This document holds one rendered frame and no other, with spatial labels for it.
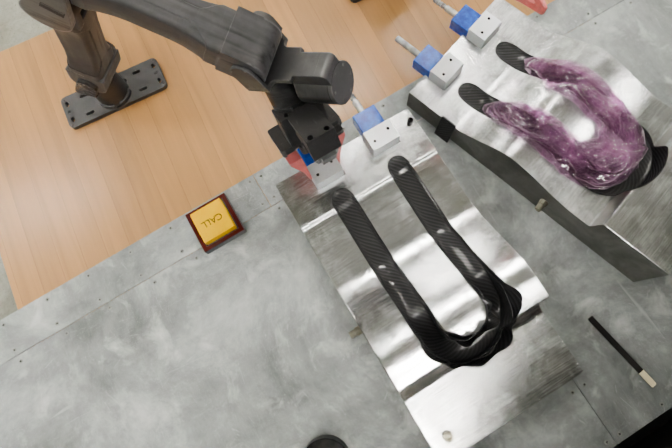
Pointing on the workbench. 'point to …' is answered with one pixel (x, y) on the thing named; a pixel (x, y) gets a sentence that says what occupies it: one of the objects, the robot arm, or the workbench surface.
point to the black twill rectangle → (445, 129)
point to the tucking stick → (622, 351)
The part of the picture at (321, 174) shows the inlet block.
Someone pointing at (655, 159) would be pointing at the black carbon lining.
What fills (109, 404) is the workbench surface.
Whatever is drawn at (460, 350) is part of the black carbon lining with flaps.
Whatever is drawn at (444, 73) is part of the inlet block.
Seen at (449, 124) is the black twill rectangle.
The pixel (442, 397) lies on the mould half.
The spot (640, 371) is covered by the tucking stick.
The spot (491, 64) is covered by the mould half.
